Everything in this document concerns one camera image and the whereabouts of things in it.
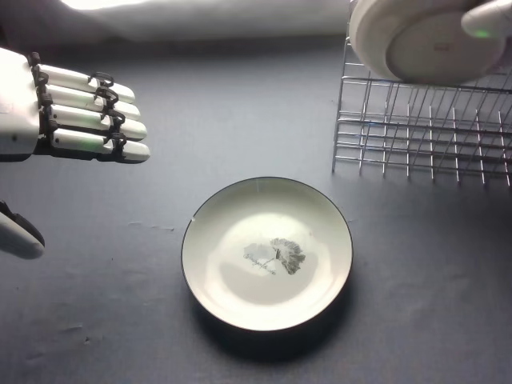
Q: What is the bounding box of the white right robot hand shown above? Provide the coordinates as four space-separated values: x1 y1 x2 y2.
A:
459 0 512 41

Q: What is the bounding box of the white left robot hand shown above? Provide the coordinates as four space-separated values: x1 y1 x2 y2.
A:
0 46 153 261

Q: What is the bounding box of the white plate with leaf print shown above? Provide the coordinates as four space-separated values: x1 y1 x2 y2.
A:
348 0 508 86
180 175 354 333

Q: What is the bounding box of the silver wire dish rack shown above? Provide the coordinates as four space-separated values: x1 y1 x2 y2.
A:
330 0 512 187

